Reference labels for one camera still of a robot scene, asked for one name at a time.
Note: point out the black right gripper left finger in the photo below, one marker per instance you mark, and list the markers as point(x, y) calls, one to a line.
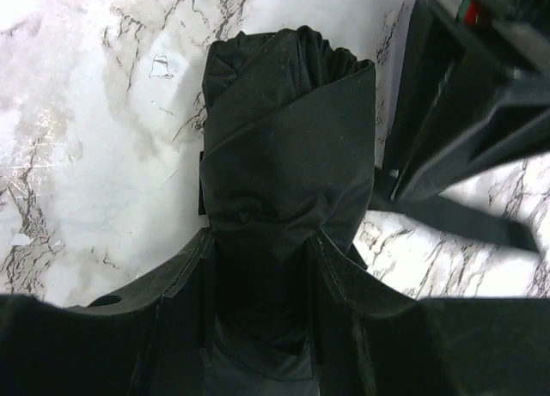
point(153, 336)

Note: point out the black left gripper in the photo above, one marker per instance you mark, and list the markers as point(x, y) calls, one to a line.
point(468, 101)

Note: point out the black folding umbrella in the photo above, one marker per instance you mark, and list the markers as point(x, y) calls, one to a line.
point(289, 153)

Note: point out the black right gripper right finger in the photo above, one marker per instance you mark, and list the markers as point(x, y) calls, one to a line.
point(369, 339)

